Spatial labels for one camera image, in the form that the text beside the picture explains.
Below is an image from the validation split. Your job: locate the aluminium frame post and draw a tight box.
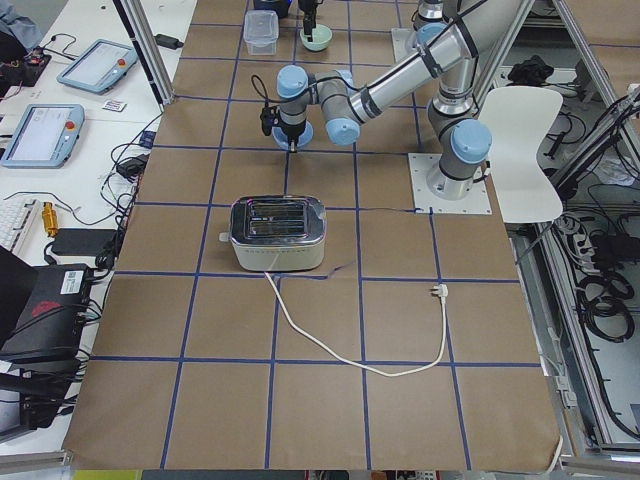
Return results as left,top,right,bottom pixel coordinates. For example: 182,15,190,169
113,0,175,106

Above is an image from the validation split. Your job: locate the clear plastic container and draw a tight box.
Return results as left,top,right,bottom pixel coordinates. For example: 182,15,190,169
243,10,279,56

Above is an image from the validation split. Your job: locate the upper teach pendant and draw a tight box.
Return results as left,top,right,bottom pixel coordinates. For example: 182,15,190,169
56,39,138,94

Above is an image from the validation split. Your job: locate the teach pendant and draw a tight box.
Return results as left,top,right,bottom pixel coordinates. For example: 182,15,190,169
1,104,85,169
56,39,138,94

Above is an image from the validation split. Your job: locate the blue bowl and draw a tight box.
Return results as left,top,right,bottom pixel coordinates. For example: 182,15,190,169
272,121,314,150

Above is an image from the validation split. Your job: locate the white keyboard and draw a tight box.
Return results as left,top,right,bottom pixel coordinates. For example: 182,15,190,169
1,198,42,255

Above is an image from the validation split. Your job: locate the black power adapter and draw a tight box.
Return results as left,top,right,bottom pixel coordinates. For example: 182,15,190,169
154,33,184,50

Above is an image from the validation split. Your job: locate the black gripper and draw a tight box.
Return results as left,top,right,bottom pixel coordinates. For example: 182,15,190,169
279,120,306,152
298,0,320,42

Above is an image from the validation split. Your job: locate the black red computer box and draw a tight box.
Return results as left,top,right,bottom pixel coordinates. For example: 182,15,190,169
1,264,93,364

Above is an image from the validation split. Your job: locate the white toaster power cable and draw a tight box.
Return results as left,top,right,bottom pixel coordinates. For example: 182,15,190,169
262,269,449,378

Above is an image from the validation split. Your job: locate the white chrome toaster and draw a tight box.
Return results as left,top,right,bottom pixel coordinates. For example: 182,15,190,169
220,195,327,272

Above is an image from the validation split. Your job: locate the dark blue saucepan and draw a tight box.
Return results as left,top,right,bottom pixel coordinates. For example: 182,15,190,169
253,0,292,19

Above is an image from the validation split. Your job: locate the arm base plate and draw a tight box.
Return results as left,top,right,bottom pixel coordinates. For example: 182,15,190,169
391,28,416,63
408,153,492,215

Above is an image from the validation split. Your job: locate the green bowl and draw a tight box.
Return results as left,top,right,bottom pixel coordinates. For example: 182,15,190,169
299,24,333,52

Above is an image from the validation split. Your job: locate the lower teach pendant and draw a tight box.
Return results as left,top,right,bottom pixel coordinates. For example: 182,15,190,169
1,104,85,169

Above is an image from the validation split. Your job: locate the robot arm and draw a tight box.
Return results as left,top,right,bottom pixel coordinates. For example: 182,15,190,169
298,0,444,40
260,0,529,200

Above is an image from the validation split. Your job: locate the white chair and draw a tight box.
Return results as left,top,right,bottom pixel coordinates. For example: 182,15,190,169
479,86,563,224

